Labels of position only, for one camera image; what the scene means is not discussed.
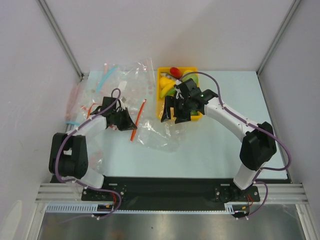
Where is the purple cable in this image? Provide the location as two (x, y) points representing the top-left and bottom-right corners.
(174, 71), (293, 221)
(54, 87), (123, 221)

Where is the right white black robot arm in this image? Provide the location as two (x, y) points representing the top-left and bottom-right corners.
(161, 78), (277, 201)

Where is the clear orange-zipper zip bag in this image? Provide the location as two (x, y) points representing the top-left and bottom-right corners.
(130, 99), (186, 153)

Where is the clear pink-zipper zip bag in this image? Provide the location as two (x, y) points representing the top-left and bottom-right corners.
(64, 83), (82, 122)

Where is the red toy mango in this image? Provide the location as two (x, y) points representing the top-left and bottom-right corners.
(169, 67), (183, 79)

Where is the white slotted cable duct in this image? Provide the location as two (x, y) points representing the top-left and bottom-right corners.
(46, 203), (246, 215)

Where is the left aluminium corner post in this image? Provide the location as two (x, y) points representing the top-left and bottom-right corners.
(36, 0), (84, 81)

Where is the aluminium front rail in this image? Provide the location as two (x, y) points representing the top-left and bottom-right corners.
(35, 183), (309, 205)

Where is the clear blue-zipper zip bag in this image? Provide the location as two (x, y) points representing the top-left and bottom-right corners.
(89, 63), (118, 103)

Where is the right aluminium corner post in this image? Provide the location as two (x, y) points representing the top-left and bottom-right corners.
(256, 0), (303, 76)

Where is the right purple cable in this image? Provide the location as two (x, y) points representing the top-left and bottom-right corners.
(174, 71), (293, 221)

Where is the clear small orange-zipper bag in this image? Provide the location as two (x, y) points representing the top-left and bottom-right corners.
(80, 102), (101, 119)

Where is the yellow plastic bin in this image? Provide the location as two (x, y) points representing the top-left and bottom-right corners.
(156, 66), (198, 119)

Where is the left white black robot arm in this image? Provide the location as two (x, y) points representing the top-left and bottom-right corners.
(48, 96), (137, 200)

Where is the grey toy fish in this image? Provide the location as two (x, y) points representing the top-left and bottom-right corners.
(160, 72), (173, 79)

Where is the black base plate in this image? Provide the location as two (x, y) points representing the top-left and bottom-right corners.
(80, 177), (261, 212)

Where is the aluminium corner post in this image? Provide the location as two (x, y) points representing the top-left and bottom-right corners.
(36, 0), (84, 81)
(256, 0), (303, 76)

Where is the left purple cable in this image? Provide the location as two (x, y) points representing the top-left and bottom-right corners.
(54, 87), (123, 221)

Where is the yellow toy banana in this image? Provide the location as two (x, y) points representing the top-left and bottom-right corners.
(160, 81), (176, 99)

